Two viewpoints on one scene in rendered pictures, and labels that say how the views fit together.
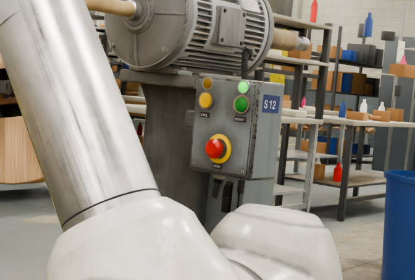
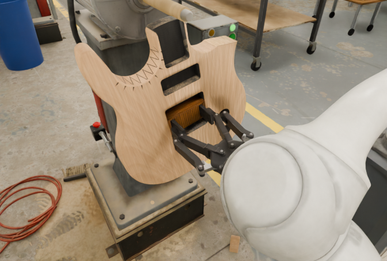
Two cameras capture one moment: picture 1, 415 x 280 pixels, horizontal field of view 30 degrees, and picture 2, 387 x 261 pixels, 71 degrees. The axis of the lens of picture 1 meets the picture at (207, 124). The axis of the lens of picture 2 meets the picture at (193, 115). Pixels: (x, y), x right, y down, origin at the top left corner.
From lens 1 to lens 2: 165 cm
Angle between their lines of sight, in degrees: 73
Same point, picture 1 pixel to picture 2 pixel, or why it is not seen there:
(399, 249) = (11, 42)
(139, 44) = (147, 21)
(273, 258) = not seen: outside the picture
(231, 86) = (225, 29)
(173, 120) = (131, 57)
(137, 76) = (119, 41)
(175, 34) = not seen: hidden behind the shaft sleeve
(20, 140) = (203, 139)
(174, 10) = not seen: outside the picture
